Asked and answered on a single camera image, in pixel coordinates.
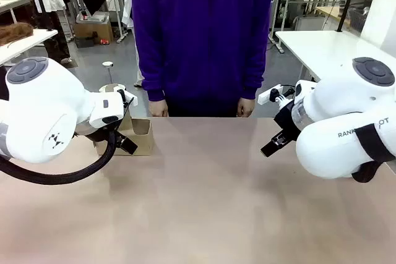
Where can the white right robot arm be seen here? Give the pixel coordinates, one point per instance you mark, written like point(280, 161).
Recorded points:
point(337, 100)

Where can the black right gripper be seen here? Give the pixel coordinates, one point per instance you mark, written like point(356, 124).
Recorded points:
point(286, 118)

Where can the small round-top stand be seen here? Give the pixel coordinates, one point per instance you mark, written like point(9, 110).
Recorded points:
point(108, 69)

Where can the person in purple sweater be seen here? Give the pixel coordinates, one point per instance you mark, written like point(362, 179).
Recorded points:
point(201, 29)

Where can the black mesh bin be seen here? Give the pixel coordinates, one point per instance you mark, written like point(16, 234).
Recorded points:
point(360, 10)

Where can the brown cardboard box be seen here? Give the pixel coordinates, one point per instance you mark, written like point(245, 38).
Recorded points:
point(92, 30)
point(140, 137)

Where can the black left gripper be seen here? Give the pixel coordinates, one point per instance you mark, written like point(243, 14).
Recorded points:
point(103, 132)

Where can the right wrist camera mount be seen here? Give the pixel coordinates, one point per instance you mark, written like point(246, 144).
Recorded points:
point(272, 94)

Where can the person's right hand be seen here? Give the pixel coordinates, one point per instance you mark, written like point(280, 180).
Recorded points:
point(158, 109)

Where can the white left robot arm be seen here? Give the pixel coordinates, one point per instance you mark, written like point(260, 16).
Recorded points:
point(40, 112)

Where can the person's left hand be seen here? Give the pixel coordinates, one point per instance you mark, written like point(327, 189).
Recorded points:
point(247, 108)

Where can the white table with fur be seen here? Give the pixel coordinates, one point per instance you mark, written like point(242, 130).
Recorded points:
point(21, 46)

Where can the small red object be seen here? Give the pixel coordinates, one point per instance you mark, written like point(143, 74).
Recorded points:
point(105, 41)

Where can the large white side table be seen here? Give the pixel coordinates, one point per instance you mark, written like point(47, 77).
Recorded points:
point(325, 47)

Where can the brown furry object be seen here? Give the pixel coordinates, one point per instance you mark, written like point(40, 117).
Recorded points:
point(14, 32)

